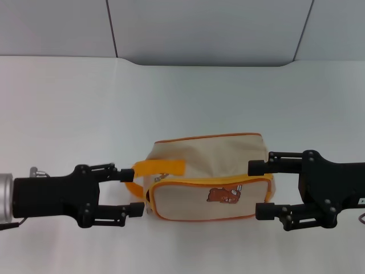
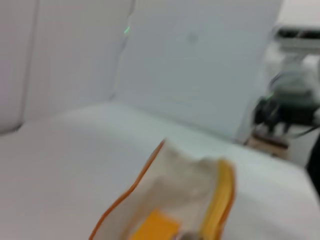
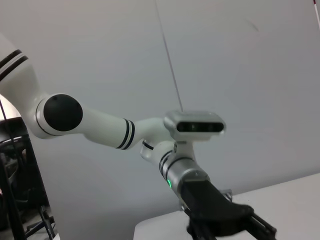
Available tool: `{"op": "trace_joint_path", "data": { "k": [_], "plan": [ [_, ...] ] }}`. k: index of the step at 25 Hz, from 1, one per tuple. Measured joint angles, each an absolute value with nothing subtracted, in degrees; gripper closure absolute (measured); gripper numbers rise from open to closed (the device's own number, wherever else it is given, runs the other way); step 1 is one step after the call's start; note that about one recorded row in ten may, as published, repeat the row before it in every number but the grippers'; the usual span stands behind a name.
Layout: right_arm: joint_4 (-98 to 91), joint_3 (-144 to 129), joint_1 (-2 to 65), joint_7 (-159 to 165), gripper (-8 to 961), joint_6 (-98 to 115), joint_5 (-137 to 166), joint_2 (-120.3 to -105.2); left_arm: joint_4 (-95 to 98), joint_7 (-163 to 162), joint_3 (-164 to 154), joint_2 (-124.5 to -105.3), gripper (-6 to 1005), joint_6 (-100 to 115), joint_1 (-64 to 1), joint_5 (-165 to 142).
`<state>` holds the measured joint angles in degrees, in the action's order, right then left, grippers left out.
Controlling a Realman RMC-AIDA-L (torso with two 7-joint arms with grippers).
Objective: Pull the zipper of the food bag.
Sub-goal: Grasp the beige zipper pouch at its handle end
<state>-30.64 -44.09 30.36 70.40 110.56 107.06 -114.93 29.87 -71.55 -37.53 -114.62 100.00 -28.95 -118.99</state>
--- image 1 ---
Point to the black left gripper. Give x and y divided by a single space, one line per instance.
51 197

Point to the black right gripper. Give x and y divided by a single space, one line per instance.
333 185

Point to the beige orange bear food bag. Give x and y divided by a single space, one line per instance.
199 160

